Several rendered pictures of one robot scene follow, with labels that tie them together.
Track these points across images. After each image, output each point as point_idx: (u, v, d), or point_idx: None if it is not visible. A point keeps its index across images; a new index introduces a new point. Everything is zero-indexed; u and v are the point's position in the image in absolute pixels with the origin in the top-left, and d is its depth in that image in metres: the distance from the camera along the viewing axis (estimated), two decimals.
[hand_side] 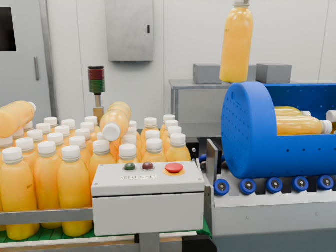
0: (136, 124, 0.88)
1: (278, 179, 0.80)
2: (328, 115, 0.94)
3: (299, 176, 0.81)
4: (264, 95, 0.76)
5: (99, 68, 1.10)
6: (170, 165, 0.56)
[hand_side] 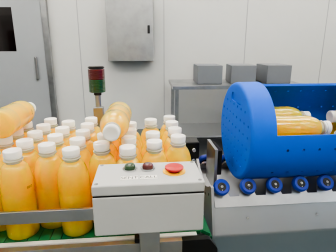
0: (136, 124, 0.88)
1: (278, 179, 0.80)
2: (328, 115, 0.94)
3: (299, 176, 0.81)
4: (264, 95, 0.76)
5: (99, 68, 1.10)
6: (170, 165, 0.56)
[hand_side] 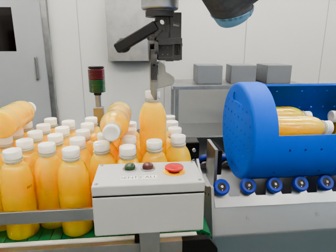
0: (136, 124, 0.88)
1: (279, 180, 0.80)
2: (329, 115, 0.94)
3: (301, 176, 0.81)
4: (266, 95, 0.76)
5: (99, 68, 1.10)
6: (170, 165, 0.56)
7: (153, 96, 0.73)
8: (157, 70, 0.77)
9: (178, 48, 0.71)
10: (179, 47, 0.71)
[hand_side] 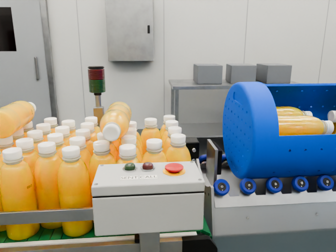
0: (136, 124, 0.88)
1: (279, 180, 0.80)
2: (329, 115, 0.94)
3: (301, 176, 0.81)
4: (266, 95, 0.76)
5: (99, 68, 1.10)
6: (170, 165, 0.56)
7: None
8: None
9: None
10: None
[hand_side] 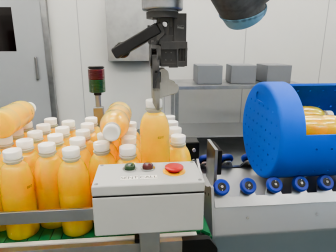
0: (136, 124, 0.88)
1: (271, 187, 0.79)
2: None
3: (301, 189, 0.80)
4: (292, 94, 0.77)
5: (99, 68, 1.10)
6: (170, 165, 0.56)
7: (155, 106, 0.66)
8: (160, 77, 0.70)
9: (182, 53, 0.64)
10: (184, 51, 0.64)
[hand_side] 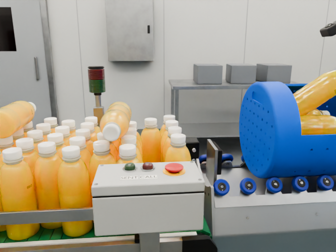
0: (136, 124, 0.88)
1: (274, 189, 0.79)
2: None
3: (305, 188, 0.80)
4: (287, 94, 0.76)
5: (99, 68, 1.10)
6: (170, 165, 0.56)
7: None
8: None
9: None
10: None
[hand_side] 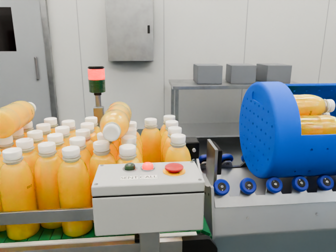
0: (136, 124, 0.88)
1: (274, 189, 0.79)
2: None
3: (305, 188, 0.80)
4: (287, 94, 0.76)
5: (99, 68, 1.10)
6: (170, 165, 0.56)
7: None
8: None
9: None
10: None
